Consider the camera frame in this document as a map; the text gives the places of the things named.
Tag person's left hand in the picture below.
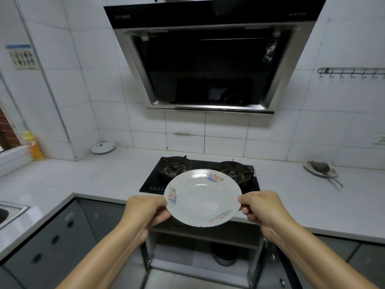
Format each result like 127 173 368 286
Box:
118 195 172 245

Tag person's right hand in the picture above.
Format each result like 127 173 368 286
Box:
237 190 298 239

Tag glass cabinet door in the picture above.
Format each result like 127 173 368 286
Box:
248 236 300 289
139 240 156 289

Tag white floral plate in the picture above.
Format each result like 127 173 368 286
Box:
164 169 243 228

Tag grey kitchen cabinet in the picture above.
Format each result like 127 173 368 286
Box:
140 218 300 289

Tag person's left forearm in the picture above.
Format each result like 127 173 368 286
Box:
55 222 148 289

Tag person's right forearm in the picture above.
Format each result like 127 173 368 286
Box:
261 221 379 289

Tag white countertop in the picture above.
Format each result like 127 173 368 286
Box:
0 146 385 262

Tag row of grey cabinet doors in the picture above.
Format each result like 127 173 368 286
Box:
0 197 385 289

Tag black glass gas stove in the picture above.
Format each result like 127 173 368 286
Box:
139 155 261 196

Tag black iron burner grate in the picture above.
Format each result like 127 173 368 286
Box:
160 155 192 179
215 159 255 186

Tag black cooking pot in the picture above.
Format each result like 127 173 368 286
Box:
210 242 241 267

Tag metal spatula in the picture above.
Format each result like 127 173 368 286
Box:
307 161 344 189

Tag small white round dish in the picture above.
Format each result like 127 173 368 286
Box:
91 142 117 155

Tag white dish with red pattern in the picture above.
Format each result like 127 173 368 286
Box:
303 161 339 178

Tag yellow bottle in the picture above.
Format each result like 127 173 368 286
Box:
22 131 45 161

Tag stainless steel sink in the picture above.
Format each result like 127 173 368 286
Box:
0 201 30 231

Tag black steel range hood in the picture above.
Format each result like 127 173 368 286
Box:
103 0 328 115

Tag white window frame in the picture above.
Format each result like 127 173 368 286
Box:
0 72 34 178

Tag metal hook rail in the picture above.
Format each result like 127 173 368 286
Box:
318 67 385 79

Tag blue white wall poster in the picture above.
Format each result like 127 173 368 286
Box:
5 44 40 71

